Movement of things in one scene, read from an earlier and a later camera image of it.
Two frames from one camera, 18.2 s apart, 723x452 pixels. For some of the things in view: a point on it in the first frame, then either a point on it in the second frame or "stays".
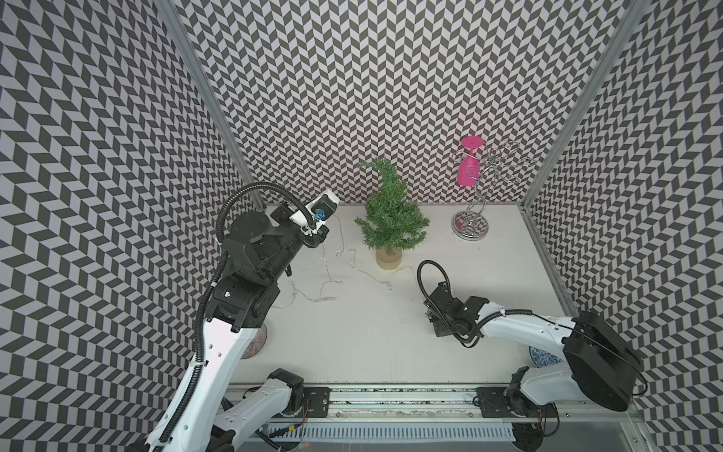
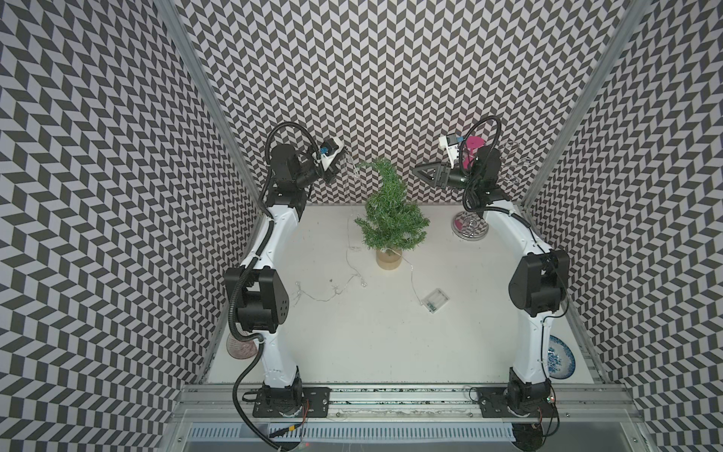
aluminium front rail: [432, 404] stays
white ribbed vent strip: [457, 432] stays
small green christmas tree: [393, 222] stays
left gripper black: [314, 239] → [329, 172]
